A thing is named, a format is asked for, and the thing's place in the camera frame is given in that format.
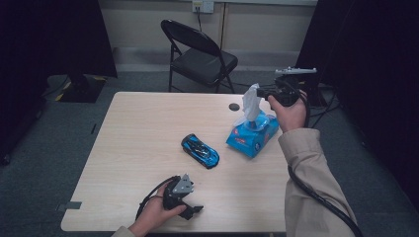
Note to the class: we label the white wall socket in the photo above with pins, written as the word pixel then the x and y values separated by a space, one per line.
pixel 203 5

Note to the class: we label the black stand base yellow tape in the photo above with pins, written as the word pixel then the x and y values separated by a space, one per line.
pixel 82 90
pixel 318 97

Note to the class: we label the small black floor strip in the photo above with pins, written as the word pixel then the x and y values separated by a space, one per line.
pixel 94 128

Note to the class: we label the black round table grommet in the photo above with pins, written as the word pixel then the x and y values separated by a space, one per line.
pixel 234 107

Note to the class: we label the person's left hand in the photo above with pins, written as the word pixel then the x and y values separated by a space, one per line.
pixel 153 217

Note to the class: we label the blue toy car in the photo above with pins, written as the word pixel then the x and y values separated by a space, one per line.
pixel 200 151

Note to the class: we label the white wet wipe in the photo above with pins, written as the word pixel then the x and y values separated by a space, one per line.
pixel 252 102

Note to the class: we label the person's right hand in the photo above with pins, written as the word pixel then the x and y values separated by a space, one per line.
pixel 291 117

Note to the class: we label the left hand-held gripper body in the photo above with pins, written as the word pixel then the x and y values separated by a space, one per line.
pixel 174 196

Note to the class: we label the black curtain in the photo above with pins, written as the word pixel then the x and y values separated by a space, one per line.
pixel 33 49
pixel 378 65

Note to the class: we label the black folding chair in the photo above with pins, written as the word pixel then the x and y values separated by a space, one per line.
pixel 204 64

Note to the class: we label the beige wall conduit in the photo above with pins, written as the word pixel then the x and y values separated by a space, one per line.
pixel 223 26

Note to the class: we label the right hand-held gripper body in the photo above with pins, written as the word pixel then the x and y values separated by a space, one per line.
pixel 290 90

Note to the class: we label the grey tape piece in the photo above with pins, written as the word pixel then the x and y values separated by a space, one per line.
pixel 69 206

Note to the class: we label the blue wet wipes pack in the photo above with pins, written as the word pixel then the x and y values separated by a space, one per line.
pixel 250 140

